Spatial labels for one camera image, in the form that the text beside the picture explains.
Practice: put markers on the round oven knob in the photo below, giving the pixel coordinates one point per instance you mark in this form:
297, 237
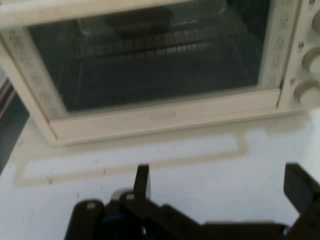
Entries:
317, 17
312, 60
306, 92

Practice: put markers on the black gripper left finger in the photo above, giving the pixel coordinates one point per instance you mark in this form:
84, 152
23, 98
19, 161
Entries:
141, 182

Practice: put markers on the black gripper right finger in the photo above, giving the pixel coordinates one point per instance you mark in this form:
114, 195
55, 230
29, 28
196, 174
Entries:
300, 190

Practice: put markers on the white toaster oven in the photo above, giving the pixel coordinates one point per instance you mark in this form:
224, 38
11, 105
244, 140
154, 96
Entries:
300, 32

